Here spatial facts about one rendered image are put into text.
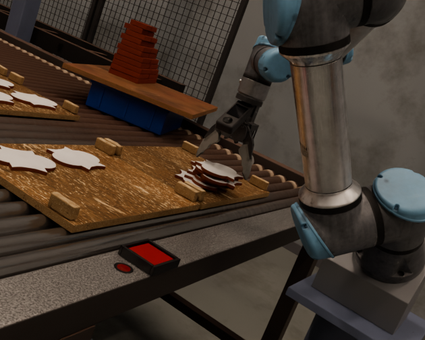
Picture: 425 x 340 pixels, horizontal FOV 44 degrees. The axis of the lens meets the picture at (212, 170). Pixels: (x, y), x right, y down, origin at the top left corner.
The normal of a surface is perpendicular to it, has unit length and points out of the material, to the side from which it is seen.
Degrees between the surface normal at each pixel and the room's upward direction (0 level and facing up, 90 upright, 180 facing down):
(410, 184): 39
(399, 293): 44
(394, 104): 90
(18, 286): 0
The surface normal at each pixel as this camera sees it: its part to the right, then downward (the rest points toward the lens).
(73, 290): 0.35, -0.91
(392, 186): 0.01, -0.67
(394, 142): -0.52, 0.01
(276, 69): 0.11, 0.28
